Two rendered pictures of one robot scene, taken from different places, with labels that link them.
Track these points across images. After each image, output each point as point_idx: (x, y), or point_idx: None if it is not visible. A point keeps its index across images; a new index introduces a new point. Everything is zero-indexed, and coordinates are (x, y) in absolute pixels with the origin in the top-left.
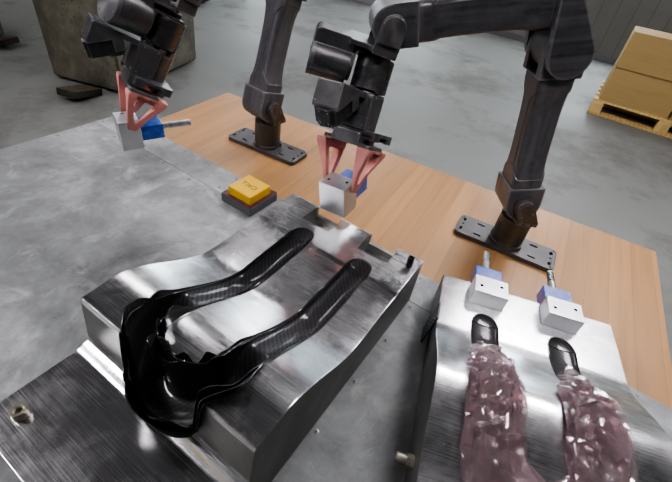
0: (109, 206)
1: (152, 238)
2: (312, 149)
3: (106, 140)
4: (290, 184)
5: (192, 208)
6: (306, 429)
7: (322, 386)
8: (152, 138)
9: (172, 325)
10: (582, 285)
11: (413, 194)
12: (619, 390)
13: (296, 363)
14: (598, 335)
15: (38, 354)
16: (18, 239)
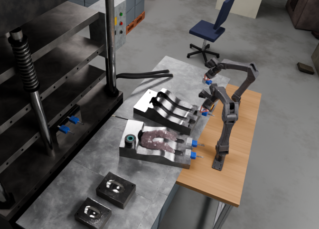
0: (194, 88)
1: (188, 96)
2: (240, 116)
3: (216, 80)
4: (220, 113)
5: (200, 99)
6: (156, 120)
7: (159, 115)
8: (206, 83)
9: (161, 96)
10: (210, 175)
11: (231, 139)
12: (172, 158)
13: (160, 109)
14: (186, 161)
15: None
16: (180, 81)
